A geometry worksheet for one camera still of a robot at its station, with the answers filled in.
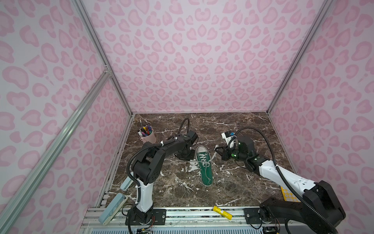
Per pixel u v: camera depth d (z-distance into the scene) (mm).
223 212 734
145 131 947
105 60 881
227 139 735
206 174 841
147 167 510
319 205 400
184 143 678
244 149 644
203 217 749
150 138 956
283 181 473
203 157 903
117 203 766
